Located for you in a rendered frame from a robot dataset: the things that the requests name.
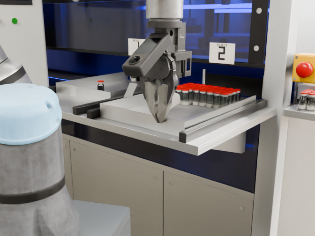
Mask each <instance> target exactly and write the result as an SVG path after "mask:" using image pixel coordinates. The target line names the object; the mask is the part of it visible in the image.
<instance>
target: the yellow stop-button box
mask: <svg viewBox="0 0 315 236"><path fill-rule="evenodd" d="M301 62H309V63H311V64H312V65H313V68H314V71H313V73H312V74H311V75H310V76H309V77H307V78H301V77H299V76H298V75H297V74H296V67H297V65H298V64H299V63H301ZM292 81H295V82H304V83H313V84H315V53H311V52H302V53H299V54H295V55H294V62H293V71H292Z"/></svg>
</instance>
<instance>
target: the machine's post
mask: <svg viewBox="0 0 315 236"><path fill-rule="evenodd" d="M300 1H301V0H270V10H269V22H268V34H267V46H266V58H265V70H264V82H263V94H262V99H266V100H267V107H272V108H276V109H277V112H276V115H275V116H273V117H271V118H269V119H267V120H265V121H263V122H261V123H260V134H259V146H258V158H257V170H256V182H255V198H254V210H253V222H252V234H251V236H277V231H278V219H279V209H280V200H281V191H282V181H283V172H284V162H285V149H286V140H287V130H288V121H289V117H285V116H284V109H286V108H288V107H290V102H291V93H292V84H293V81H292V75H293V62H294V55H295V52H296V43H297V33H298V24H299V15H300Z"/></svg>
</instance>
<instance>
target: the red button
mask: <svg viewBox="0 0 315 236"><path fill-rule="evenodd" d="M313 71H314V68H313V65H312V64H311V63H309V62H301V63H299V64H298V65H297V67H296V74H297V75H298V76H299V77H301V78H307V77H309V76H310V75H311V74H312V73H313Z"/></svg>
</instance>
